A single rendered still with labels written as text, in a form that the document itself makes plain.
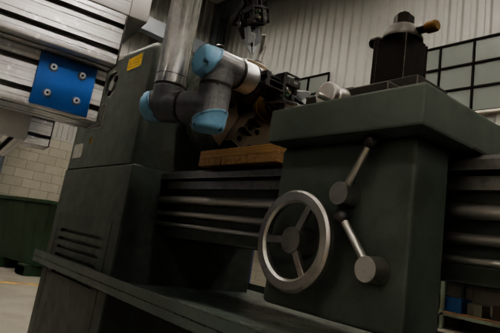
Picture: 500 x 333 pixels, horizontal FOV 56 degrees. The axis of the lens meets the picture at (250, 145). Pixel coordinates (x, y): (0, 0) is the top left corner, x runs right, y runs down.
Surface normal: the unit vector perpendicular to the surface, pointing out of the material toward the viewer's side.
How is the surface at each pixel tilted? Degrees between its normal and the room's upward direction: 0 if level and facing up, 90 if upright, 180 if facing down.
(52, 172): 90
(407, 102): 90
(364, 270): 90
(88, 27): 90
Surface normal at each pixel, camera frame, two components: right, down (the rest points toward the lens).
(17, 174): 0.65, -0.06
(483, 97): -0.74, -0.26
